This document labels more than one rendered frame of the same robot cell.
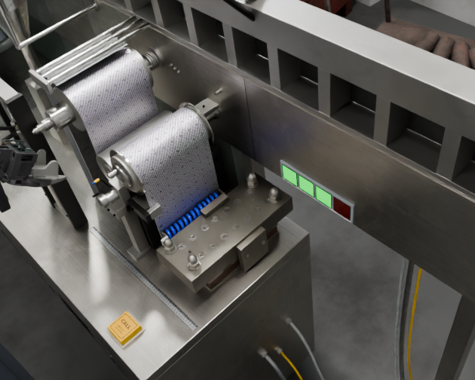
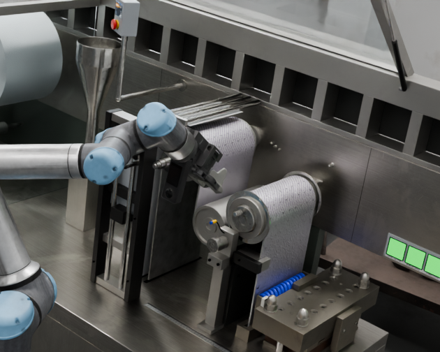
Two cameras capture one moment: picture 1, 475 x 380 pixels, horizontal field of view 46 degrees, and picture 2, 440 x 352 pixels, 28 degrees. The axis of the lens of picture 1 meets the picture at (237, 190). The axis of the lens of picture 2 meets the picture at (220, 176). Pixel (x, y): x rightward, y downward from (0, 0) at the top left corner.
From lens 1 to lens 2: 1.38 m
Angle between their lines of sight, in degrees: 29
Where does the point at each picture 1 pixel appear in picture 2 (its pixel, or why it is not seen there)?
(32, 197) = (61, 271)
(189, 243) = (288, 307)
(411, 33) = not seen: hidden behind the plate
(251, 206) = (341, 288)
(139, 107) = (238, 174)
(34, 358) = not seen: outside the picture
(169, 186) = (278, 243)
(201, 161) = (303, 230)
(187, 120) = (302, 184)
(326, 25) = not seen: outside the picture
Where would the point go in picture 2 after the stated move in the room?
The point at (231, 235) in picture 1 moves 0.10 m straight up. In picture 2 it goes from (330, 306) to (336, 274)
